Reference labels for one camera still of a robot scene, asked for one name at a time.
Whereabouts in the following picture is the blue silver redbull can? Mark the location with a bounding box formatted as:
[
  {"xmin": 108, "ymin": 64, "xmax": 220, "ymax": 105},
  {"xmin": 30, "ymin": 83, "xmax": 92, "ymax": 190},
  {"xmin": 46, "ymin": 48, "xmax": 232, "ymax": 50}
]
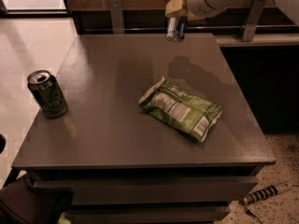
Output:
[{"xmin": 166, "ymin": 15, "xmax": 187, "ymax": 42}]

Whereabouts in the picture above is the green soda can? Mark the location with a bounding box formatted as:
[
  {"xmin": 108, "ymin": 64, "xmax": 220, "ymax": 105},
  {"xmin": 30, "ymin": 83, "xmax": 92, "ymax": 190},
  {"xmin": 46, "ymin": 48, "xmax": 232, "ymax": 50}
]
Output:
[{"xmin": 27, "ymin": 70, "xmax": 68, "ymax": 119}]

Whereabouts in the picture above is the green chip bag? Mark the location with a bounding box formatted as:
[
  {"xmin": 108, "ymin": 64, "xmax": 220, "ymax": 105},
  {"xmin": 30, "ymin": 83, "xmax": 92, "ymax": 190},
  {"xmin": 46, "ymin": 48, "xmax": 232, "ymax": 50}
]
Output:
[{"xmin": 138, "ymin": 77, "xmax": 222, "ymax": 142}]

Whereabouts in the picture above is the grey drawer cabinet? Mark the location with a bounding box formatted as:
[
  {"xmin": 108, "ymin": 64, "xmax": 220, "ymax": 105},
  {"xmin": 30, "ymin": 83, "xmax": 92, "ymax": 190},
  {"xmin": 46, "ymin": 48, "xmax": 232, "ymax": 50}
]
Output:
[{"xmin": 13, "ymin": 34, "xmax": 276, "ymax": 224}]

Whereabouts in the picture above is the striped tool on floor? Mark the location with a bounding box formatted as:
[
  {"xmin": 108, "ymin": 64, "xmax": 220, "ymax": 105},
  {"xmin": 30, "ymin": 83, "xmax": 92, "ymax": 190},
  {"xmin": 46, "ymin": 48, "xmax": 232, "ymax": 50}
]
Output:
[{"xmin": 240, "ymin": 182, "xmax": 292, "ymax": 206}]

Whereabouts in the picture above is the dark chair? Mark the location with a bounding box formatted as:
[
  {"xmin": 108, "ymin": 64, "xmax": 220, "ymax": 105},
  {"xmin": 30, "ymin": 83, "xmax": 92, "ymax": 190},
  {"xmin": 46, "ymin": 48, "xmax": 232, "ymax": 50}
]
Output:
[{"xmin": 0, "ymin": 133, "xmax": 75, "ymax": 224}]

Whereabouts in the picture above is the metal rail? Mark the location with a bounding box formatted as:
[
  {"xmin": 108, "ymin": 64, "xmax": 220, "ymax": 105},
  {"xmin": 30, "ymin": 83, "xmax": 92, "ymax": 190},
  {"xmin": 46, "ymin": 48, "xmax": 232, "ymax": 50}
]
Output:
[{"xmin": 85, "ymin": 25, "xmax": 299, "ymax": 35}]

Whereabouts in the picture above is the left metal bracket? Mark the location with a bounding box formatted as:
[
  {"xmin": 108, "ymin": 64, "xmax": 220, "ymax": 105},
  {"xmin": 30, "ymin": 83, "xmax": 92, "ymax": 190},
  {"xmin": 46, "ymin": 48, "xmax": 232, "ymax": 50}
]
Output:
[{"xmin": 108, "ymin": 0, "xmax": 124, "ymax": 35}]

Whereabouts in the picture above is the metal bracket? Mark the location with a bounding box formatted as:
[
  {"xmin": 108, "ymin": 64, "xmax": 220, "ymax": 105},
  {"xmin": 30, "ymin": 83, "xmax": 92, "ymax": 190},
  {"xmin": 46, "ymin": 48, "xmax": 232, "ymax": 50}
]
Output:
[
  {"xmin": 241, "ymin": 0, "xmax": 265, "ymax": 42},
  {"xmin": 108, "ymin": 0, "xmax": 124, "ymax": 35}
]

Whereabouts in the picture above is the right metal bracket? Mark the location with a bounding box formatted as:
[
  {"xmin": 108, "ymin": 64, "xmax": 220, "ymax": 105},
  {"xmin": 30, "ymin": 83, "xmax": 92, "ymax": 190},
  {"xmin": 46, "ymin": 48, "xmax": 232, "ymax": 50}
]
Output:
[{"xmin": 241, "ymin": 0, "xmax": 265, "ymax": 42}]

